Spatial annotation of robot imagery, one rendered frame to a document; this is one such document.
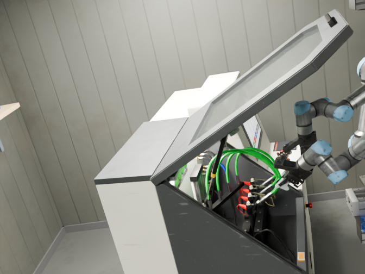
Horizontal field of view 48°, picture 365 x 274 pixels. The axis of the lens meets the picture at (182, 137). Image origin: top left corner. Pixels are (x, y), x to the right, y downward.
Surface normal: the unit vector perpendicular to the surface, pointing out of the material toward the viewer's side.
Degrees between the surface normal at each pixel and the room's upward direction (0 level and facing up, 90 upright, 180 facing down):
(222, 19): 90
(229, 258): 90
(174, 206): 90
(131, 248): 90
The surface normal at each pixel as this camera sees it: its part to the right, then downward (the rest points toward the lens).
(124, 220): -0.24, 0.39
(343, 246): -0.21, -0.91
